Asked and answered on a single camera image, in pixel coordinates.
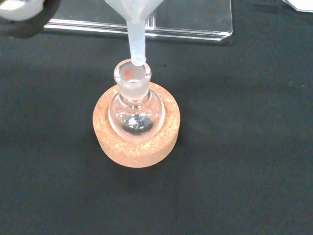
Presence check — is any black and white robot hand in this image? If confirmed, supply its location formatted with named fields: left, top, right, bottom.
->
left=0, top=0, right=62, bottom=39

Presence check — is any clear round-bottom glass flask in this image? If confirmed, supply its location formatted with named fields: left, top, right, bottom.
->
left=108, top=59, right=166, bottom=143

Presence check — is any clear acrylic funnel stand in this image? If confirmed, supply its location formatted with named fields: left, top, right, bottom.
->
left=43, top=0, right=233, bottom=42

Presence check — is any black bench cloth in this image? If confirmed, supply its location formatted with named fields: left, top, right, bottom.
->
left=0, top=0, right=313, bottom=235

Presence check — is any white flat object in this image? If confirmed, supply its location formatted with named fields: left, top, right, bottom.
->
left=283, top=0, right=313, bottom=12

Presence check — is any cork ring flask support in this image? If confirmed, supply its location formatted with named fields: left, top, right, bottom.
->
left=92, top=81, right=180, bottom=169

